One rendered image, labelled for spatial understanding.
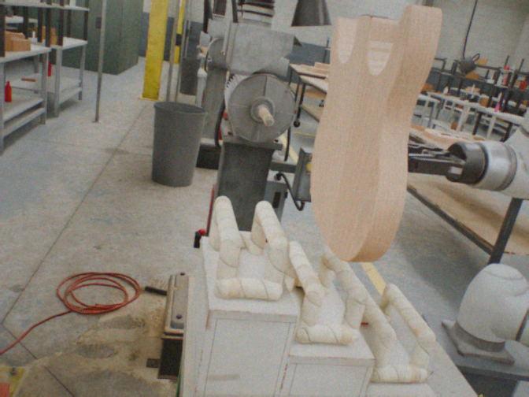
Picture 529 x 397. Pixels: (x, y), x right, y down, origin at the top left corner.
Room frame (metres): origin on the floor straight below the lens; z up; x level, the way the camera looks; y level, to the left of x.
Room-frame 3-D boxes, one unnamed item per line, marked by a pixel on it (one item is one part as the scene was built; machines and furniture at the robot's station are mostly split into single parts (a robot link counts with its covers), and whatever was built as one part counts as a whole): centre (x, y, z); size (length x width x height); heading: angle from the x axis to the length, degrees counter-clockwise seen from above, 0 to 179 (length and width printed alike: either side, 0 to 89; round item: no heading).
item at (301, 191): (1.92, -0.15, 0.99); 0.24 x 0.21 x 0.26; 10
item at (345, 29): (0.95, -0.10, 1.53); 0.07 x 0.04 x 0.09; 13
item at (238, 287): (0.71, 0.00, 1.12); 0.11 x 0.03 x 0.03; 104
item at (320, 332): (0.74, -0.16, 1.04); 0.11 x 0.03 x 0.03; 104
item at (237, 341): (0.80, 0.01, 1.02); 0.27 x 0.15 x 0.17; 14
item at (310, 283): (0.82, -0.10, 1.12); 0.20 x 0.03 x 0.03; 13
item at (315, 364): (0.83, -0.14, 0.98); 0.27 x 0.16 x 0.09; 14
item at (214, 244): (0.87, 0.08, 1.15); 0.03 x 0.03 x 0.09
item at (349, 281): (0.84, -0.18, 1.12); 0.20 x 0.03 x 0.03; 13
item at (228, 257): (0.71, 0.04, 1.15); 0.03 x 0.03 x 0.09
